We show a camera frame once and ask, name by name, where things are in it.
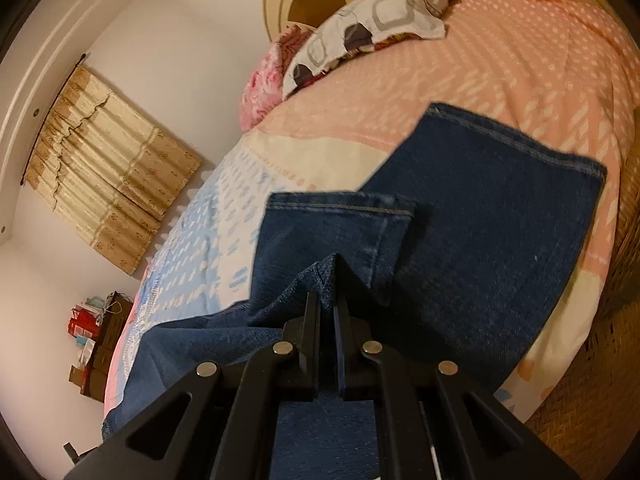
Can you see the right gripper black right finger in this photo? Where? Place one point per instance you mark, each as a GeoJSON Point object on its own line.
{"type": "Point", "coordinates": [433, 421]}

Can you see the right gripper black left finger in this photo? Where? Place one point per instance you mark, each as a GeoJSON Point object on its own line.
{"type": "Point", "coordinates": [217, 422]}

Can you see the dark blue denim jeans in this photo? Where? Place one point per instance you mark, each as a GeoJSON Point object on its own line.
{"type": "Point", "coordinates": [458, 247]}

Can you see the dark wooden side cabinet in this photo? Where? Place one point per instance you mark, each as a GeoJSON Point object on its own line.
{"type": "Point", "coordinates": [95, 374]}

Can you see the red gift bag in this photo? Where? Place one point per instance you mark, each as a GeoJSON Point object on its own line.
{"type": "Point", "coordinates": [85, 321]}

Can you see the beige patterned window curtain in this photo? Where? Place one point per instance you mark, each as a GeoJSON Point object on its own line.
{"type": "Point", "coordinates": [107, 170]}

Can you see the pink floral folded blanket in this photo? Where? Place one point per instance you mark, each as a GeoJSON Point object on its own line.
{"type": "Point", "coordinates": [264, 90]}

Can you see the polka dot bed blanket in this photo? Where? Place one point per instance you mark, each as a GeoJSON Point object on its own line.
{"type": "Point", "coordinates": [563, 74]}

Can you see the white pillow with circles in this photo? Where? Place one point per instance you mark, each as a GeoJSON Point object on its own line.
{"type": "Point", "coordinates": [361, 27]}

